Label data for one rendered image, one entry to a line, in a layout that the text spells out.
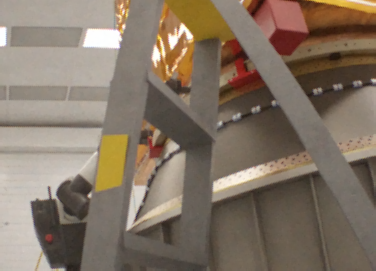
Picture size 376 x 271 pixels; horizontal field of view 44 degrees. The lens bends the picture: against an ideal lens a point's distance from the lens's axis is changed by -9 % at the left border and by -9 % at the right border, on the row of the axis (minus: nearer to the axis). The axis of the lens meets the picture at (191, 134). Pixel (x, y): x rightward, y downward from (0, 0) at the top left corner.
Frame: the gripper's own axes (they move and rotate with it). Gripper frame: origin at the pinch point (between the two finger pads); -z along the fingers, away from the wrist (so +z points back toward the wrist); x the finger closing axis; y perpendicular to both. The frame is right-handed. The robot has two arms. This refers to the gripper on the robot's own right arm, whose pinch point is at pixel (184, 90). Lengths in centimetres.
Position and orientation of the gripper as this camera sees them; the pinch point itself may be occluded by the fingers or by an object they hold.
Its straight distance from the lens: 221.4
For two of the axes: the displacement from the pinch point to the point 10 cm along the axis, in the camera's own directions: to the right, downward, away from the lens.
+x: -3.1, 4.2, 8.5
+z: -9.4, 0.0, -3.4
